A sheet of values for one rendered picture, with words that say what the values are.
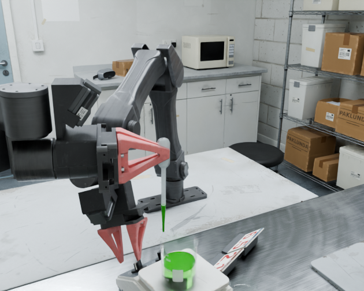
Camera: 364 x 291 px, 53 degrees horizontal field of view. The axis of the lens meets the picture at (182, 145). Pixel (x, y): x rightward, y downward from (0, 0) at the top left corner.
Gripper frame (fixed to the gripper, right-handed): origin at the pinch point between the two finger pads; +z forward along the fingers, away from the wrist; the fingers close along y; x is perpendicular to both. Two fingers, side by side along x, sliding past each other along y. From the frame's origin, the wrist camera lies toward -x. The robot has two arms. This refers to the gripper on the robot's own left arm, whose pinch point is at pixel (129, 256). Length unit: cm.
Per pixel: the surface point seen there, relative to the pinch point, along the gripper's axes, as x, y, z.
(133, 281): -3.3, 1.2, 3.6
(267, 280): 11.8, 23.6, 11.7
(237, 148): 158, 13, -16
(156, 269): -2.9, 5.9, 2.3
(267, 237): 26.8, 24.7, 6.7
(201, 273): -2.0, 13.5, 4.1
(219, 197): 43.3, 12.6, -2.7
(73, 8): 223, -104, -160
